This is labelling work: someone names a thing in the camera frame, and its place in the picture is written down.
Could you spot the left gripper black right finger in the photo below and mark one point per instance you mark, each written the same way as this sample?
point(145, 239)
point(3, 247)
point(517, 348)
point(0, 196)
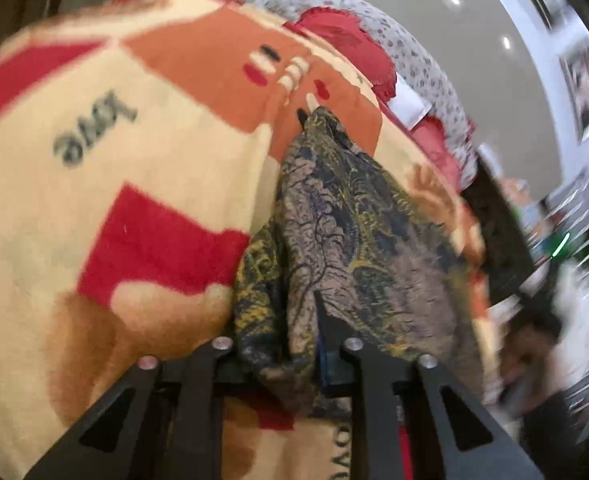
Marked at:
point(411, 419)

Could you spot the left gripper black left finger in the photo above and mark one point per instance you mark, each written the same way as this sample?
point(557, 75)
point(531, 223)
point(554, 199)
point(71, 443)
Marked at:
point(160, 420)

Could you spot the dark floral patterned garment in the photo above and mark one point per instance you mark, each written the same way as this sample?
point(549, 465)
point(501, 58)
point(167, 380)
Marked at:
point(391, 258)

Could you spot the dark wooden nightstand right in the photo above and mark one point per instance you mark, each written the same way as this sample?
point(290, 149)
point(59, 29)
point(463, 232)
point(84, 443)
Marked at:
point(508, 262)

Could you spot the white upholstered chair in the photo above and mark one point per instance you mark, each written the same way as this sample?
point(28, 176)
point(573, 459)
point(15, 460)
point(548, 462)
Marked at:
point(570, 357)

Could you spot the red orange cream love blanket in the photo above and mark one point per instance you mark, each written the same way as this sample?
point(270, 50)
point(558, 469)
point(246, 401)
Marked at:
point(140, 149)

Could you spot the right red heart pillow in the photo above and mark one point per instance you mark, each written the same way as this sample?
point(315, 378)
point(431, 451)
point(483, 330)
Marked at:
point(430, 137)

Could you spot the red heart pillow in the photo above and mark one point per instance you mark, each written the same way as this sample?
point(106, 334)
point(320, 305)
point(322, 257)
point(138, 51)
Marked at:
point(343, 31)
point(430, 137)

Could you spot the white small pillow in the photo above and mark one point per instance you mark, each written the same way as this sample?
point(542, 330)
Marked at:
point(407, 106)

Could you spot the floral quilted headboard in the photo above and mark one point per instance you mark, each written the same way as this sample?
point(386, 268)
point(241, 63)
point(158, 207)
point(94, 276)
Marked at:
point(413, 63)

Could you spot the left red heart pillow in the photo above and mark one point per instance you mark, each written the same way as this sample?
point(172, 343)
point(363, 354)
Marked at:
point(343, 31)

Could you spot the framed wall picture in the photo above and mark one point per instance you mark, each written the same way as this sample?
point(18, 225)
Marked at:
point(575, 65)

